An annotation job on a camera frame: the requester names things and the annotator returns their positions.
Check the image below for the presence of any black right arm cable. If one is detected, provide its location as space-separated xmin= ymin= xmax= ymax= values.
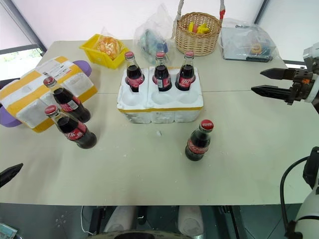
xmin=279 ymin=156 xmax=310 ymax=239

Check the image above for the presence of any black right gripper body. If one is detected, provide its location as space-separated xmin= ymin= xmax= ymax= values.
xmin=286 ymin=68 xmax=316 ymax=108

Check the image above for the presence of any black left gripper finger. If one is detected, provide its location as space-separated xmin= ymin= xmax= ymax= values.
xmin=0 ymin=162 xmax=24 ymax=189

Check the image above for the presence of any bag with orange items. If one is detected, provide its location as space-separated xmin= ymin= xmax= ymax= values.
xmin=95 ymin=26 xmax=125 ymax=61

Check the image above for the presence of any thin white cable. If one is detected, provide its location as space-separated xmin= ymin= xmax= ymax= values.
xmin=80 ymin=206 xmax=97 ymax=235

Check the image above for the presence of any bagged grey device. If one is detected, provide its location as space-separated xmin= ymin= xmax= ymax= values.
xmin=218 ymin=17 xmax=284 ymax=62

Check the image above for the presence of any dark window post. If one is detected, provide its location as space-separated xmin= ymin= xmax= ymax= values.
xmin=253 ymin=0 xmax=272 ymax=25

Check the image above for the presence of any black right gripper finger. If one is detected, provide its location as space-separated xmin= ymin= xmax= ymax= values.
xmin=260 ymin=68 xmax=296 ymax=81
xmin=251 ymin=85 xmax=293 ymax=102

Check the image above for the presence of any cola glass bottle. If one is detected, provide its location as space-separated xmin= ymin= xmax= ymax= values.
xmin=152 ymin=51 xmax=173 ymax=93
xmin=174 ymin=51 xmax=197 ymax=92
xmin=124 ymin=51 xmax=146 ymax=94
xmin=184 ymin=119 xmax=215 ymax=162
xmin=44 ymin=104 xmax=98 ymax=150
xmin=42 ymin=76 xmax=92 ymax=123

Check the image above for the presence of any white rounded robot leg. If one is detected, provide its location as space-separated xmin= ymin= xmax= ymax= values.
xmin=177 ymin=206 xmax=205 ymax=236
xmin=103 ymin=206 xmax=137 ymax=235

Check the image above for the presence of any white foam bottle tray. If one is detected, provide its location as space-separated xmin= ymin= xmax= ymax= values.
xmin=116 ymin=65 xmax=203 ymax=124

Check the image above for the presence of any wicker basket with handle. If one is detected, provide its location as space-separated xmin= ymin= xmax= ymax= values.
xmin=171 ymin=0 xmax=226 ymax=58

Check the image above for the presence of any teal packet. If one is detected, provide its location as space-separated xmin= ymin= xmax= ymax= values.
xmin=0 ymin=222 xmax=18 ymax=239

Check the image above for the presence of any dark window frame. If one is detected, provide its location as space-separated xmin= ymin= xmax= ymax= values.
xmin=0 ymin=0 xmax=48 ymax=55

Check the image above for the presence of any dark rounded robot torso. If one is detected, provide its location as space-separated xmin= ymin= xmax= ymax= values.
xmin=84 ymin=229 xmax=208 ymax=239

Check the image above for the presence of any yellow toy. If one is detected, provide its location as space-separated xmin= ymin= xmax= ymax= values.
xmin=187 ymin=21 xmax=210 ymax=34

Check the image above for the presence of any foam box with yellow tape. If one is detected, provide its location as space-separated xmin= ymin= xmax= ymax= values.
xmin=0 ymin=56 xmax=99 ymax=133

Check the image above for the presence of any clear bag with blue items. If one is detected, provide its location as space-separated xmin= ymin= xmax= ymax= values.
xmin=134 ymin=3 xmax=175 ymax=66

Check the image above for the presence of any yellow plastic bin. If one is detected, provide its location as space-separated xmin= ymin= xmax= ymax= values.
xmin=79 ymin=33 xmax=129 ymax=71

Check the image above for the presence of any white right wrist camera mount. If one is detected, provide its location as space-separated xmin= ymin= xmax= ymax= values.
xmin=302 ymin=42 xmax=319 ymax=103

